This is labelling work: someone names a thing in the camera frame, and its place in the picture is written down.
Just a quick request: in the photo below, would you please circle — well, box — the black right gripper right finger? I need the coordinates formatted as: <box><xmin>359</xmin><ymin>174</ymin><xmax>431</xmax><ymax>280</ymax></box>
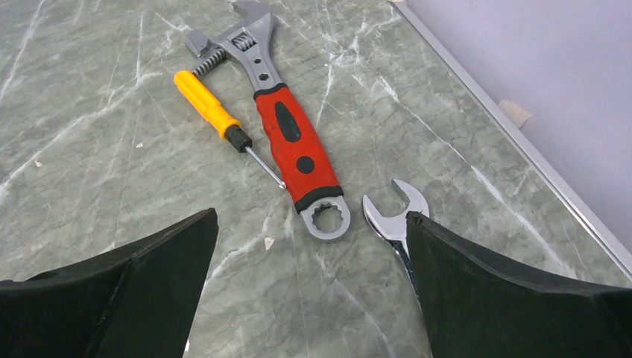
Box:
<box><xmin>406</xmin><ymin>211</ymin><xmax>631</xmax><ymax>357</ymax></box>

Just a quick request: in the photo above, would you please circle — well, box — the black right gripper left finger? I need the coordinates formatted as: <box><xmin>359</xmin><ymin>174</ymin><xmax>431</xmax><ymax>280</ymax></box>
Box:
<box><xmin>1</xmin><ymin>208</ymin><xmax>218</xmax><ymax>357</ymax></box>

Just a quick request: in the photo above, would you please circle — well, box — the silver combination wrench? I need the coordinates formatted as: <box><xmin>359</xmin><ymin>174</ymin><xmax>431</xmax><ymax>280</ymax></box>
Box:
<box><xmin>362</xmin><ymin>178</ymin><xmax>430</xmax><ymax>298</ymax></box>

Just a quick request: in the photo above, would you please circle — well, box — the yellow handled screwdriver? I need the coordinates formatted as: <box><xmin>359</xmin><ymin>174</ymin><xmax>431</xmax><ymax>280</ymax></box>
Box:
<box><xmin>174</xmin><ymin>70</ymin><xmax>287</xmax><ymax>189</ymax></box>

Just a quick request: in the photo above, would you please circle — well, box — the red handled adjustable wrench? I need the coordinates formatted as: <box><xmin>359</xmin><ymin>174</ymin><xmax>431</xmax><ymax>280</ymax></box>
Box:
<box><xmin>216</xmin><ymin>1</ymin><xmax>350</xmax><ymax>241</ymax></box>

